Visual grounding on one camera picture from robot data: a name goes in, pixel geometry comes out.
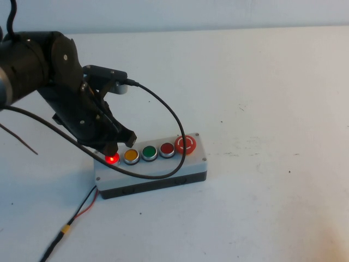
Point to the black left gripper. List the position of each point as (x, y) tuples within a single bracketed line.
[(81, 117)]

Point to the lit red push button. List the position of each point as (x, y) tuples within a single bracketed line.
[(112, 160)]

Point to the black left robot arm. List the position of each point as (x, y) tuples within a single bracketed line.
[(27, 62)]

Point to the yellow push button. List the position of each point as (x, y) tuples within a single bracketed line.
[(131, 155)]

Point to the green push button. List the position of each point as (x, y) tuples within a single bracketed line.
[(149, 152)]

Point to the dark red push button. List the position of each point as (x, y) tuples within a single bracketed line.
[(167, 149)]

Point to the red emergency stop mushroom button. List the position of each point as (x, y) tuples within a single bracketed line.
[(191, 144)]

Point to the grey and black switch box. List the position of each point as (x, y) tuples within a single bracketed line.
[(163, 169)]

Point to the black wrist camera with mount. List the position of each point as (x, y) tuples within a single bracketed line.
[(106, 73)]

